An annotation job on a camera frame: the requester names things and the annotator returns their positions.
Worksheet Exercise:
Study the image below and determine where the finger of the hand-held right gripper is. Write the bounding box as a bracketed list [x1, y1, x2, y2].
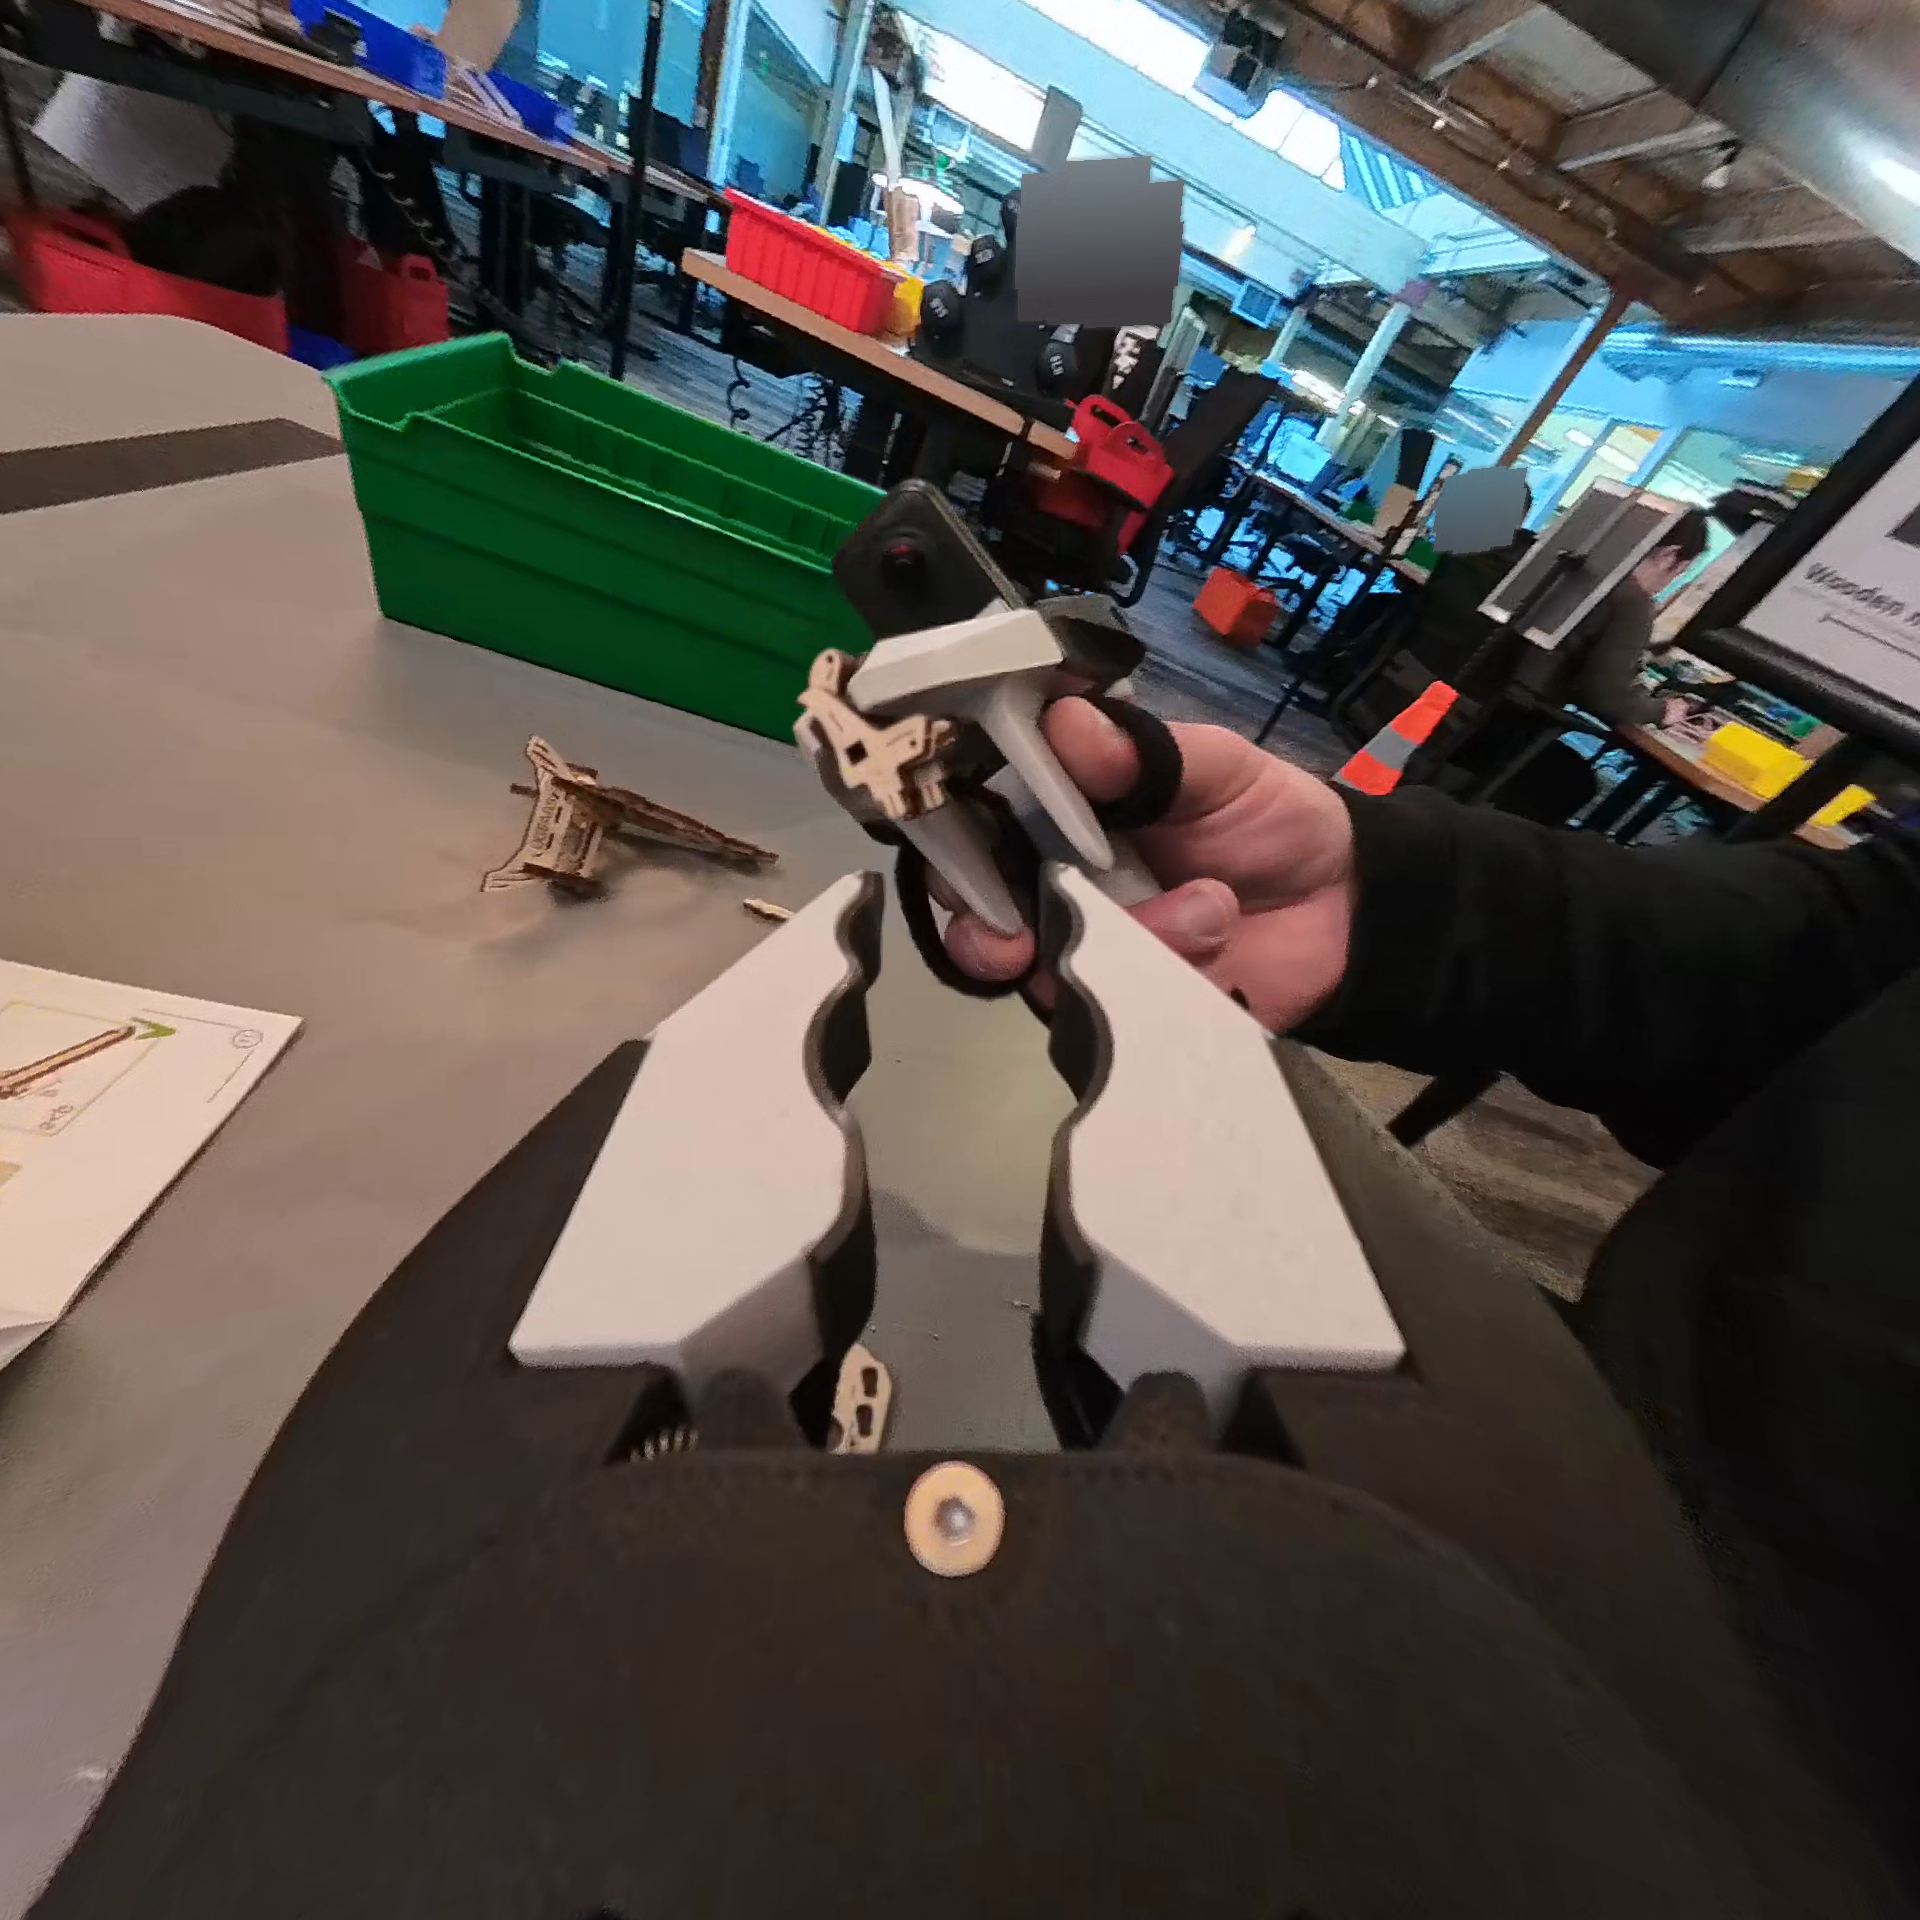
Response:
[843, 606, 1073, 725]
[794, 694, 876, 806]

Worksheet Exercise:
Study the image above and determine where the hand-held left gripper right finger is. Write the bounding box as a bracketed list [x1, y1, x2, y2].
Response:
[1031, 865, 1409, 1430]

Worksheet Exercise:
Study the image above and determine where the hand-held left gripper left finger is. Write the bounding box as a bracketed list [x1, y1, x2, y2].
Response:
[507, 867, 884, 1423]

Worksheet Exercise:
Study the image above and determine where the wooden model plate part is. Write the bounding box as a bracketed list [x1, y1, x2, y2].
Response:
[800, 651, 965, 825]

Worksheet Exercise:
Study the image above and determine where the small wooden part with holes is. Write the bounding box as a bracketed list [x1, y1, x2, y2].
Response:
[827, 1342, 896, 1457]

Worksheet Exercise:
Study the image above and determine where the person's right forearm black sleeve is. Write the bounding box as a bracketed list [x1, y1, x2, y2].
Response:
[1287, 778, 1920, 1175]

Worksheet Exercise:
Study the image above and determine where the wooden model assembly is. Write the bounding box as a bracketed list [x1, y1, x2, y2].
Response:
[477, 734, 780, 902]

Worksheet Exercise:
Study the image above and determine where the person's right hand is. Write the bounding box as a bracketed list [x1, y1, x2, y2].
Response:
[931, 697, 1362, 1037]

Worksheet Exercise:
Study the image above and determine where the red tool bag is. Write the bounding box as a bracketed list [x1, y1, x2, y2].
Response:
[1073, 396, 1177, 514]

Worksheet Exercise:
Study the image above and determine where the wooden workshop table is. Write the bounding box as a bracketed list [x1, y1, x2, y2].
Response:
[682, 247, 1087, 485]

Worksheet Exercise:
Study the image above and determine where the orange box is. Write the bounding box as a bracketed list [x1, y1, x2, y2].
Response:
[1193, 564, 1280, 651]

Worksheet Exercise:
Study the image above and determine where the green plastic bin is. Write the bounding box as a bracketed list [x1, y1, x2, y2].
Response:
[325, 331, 889, 745]

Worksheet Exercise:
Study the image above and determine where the long red plastic bin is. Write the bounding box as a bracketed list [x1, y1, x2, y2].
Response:
[722, 190, 903, 337]

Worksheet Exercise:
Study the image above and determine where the orange reflective cone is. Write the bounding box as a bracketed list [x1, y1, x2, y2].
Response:
[1331, 678, 1461, 798]

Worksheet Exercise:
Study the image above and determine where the red plastic crate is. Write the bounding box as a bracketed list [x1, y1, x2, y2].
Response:
[0, 207, 290, 356]
[337, 241, 453, 356]

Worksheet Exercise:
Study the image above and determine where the white instruction booklet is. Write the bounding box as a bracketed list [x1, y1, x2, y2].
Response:
[0, 958, 304, 1369]

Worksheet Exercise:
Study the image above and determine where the blue plastic bin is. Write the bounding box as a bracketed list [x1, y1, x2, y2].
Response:
[290, 0, 450, 97]
[480, 66, 581, 147]

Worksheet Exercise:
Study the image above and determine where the white board on stand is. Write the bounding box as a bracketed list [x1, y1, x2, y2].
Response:
[1477, 477, 1672, 651]

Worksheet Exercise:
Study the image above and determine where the person's dark clothing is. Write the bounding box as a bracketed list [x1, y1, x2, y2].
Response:
[1572, 977, 1920, 1920]

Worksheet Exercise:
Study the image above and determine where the long wooden workbench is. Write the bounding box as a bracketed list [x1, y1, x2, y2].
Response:
[0, 0, 725, 378]

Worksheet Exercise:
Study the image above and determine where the yellow plastic bin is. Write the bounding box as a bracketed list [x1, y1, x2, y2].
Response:
[1706, 721, 1815, 799]

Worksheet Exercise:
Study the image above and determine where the black framed sign board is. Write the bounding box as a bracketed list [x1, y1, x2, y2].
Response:
[1672, 375, 1920, 754]

